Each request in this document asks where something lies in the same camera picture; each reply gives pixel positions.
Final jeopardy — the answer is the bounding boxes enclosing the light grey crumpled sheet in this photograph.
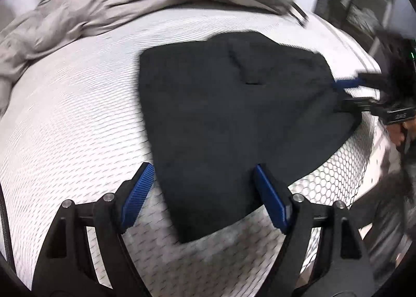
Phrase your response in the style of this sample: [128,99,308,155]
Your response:
[0,0,183,116]

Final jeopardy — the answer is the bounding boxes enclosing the black pants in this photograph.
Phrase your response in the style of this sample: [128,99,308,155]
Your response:
[139,31,361,244]

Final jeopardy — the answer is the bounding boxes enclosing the person's right hand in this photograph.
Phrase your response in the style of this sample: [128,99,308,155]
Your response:
[388,123,407,152]

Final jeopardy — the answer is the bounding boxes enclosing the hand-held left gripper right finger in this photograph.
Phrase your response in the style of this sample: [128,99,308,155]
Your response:
[253,164,379,297]

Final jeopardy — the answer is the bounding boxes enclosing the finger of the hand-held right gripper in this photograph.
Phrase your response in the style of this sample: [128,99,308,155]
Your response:
[336,96,382,115]
[332,71,382,90]

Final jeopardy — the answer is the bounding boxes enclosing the white honeycomb mattress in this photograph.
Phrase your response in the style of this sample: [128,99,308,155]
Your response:
[0,8,384,297]

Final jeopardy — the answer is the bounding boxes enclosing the person's dark trousers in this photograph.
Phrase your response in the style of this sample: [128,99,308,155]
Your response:
[349,151,416,288]

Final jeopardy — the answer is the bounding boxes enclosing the metal storage shelf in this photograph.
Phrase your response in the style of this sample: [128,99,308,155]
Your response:
[336,0,402,52]

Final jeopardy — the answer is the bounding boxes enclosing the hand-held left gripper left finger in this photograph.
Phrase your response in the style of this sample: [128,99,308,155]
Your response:
[32,162,156,297]

